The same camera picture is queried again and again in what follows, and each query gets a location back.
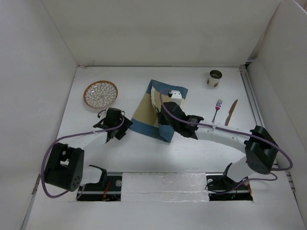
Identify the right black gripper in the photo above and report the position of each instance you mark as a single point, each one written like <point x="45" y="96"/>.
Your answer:
<point x="161" y="120"/>

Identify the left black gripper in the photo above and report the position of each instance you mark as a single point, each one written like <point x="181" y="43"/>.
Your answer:
<point x="120" y="134"/>

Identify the blue tan white placemat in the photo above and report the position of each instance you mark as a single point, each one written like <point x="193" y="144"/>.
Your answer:
<point x="145" y="119"/>

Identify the orange rimmed patterned bowl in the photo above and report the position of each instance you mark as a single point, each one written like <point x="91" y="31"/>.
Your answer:
<point x="100" y="94"/>

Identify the brown wooden knife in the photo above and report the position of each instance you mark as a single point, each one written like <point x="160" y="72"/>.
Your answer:
<point x="230" y="112"/>

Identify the white brown cup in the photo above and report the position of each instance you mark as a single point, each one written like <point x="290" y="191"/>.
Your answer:
<point x="214" y="78"/>

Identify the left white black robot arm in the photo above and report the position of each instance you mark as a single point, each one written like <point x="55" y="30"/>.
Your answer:
<point x="62" y="167"/>

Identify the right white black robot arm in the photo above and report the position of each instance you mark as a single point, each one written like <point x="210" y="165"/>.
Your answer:
<point x="257" y="145"/>

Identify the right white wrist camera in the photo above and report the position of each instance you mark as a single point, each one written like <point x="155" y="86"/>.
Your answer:
<point x="175" y="94"/>

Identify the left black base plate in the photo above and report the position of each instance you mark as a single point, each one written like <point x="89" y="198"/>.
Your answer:
<point x="108" y="191"/>

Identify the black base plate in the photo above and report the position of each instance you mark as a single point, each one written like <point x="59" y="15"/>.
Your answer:
<point x="108" y="191"/>
<point x="226" y="190"/>

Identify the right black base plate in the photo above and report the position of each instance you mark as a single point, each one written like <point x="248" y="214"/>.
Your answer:
<point x="226" y="190"/>

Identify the aluminium rail right side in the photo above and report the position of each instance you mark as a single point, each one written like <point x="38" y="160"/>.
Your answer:
<point x="251" y="96"/>

